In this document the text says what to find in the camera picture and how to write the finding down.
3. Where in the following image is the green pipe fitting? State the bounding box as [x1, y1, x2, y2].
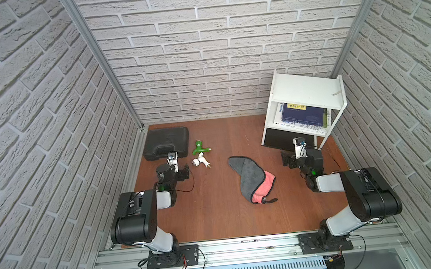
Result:
[192, 140, 211, 156]

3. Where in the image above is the white two-tier bookshelf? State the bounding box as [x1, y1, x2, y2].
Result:
[261, 72, 348, 151]

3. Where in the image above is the black plastic case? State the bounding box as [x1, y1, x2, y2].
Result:
[143, 127, 189, 161]

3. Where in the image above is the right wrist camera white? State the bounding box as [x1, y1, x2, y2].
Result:
[293, 137, 307, 159]

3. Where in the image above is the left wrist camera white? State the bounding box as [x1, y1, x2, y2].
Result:
[167, 151, 178, 166]

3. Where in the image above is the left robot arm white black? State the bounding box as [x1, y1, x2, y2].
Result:
[110, 164, 190, 255]

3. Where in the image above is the aluminium front rail frame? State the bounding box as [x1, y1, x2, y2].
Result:
[93, 222, 424, 269]

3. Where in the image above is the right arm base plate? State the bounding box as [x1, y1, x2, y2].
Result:
[297, 232, 353, 255]

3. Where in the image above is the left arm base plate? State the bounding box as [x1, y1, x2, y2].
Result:
[146, 244, 200, 269]

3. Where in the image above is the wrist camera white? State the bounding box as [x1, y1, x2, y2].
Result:
[167, 151, 178, 166]
[293, 137, 307, 159]

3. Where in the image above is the white pipe fitting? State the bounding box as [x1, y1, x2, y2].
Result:
[192, 152, 211, 168]

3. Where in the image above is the grey and pink microfibre cloth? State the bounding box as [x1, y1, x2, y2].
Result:
[228, 156, 278, 204]

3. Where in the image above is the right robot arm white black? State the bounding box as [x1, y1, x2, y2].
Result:
[281, 149, 403, 242]

